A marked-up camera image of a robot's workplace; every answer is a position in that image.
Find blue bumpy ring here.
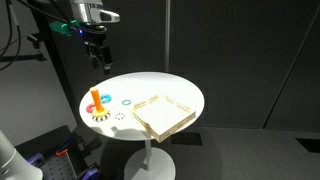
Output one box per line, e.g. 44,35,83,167
99,94,113,104

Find large black and white ring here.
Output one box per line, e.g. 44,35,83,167
91,111,112,123

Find white cylindrical robot base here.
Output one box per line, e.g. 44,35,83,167
0,129,44,180

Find white table pedestal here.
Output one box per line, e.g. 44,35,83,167
123,139,177,180

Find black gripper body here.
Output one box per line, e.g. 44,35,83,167
83,30,113,64

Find grey vertical pole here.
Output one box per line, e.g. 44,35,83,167
163,0,172,73

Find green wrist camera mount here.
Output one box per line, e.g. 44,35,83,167
48,19,82,37

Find grey perforated board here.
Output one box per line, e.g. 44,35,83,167
39,153,80,180

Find light wooden tray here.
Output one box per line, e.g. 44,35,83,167
132,94,197,144

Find red bumpy ring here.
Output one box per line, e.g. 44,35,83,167
85,103,98,115

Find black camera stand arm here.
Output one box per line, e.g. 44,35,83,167
0,33,48,64

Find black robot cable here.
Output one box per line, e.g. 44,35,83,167
0,0,22,72

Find purple clamp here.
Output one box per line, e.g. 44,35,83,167
77,166,102,180
26,152,45,165

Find orange peg ring holder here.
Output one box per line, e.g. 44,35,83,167
89,86,110,118

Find black vertical post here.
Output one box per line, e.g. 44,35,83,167
28,0,83,125

